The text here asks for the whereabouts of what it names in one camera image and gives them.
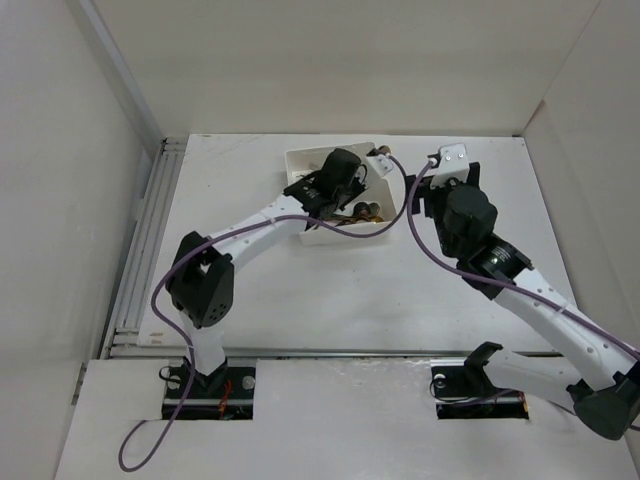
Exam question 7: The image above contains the white plastic bin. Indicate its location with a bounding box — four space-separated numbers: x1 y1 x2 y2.
285 141 375 185
299 179 399 247

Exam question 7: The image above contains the black measuring spoon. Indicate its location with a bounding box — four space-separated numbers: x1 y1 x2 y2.
352 202 371 217

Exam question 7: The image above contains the silver spoon copper handle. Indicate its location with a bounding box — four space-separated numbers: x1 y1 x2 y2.
368 202 380 216

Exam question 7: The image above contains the small gold spoon green handle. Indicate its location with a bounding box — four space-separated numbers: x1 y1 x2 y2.
360 216 385 223

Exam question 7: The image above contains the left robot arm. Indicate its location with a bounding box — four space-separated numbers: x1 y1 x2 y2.
166 148 374 397

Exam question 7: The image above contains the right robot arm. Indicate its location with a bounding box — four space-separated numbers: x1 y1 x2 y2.
405 155 639 440

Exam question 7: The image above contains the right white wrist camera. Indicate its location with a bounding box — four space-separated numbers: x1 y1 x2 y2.
428 143 470 189

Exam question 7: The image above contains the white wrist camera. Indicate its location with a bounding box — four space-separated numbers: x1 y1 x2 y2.
428 143 470 189
366 145 394 178

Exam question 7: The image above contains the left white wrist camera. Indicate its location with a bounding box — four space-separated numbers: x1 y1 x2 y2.
366 145 394 178

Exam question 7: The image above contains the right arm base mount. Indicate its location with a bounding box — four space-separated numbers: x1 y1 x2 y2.
429 342 529 420

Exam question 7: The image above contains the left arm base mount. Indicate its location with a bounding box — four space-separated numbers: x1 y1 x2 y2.
158 360 256 421

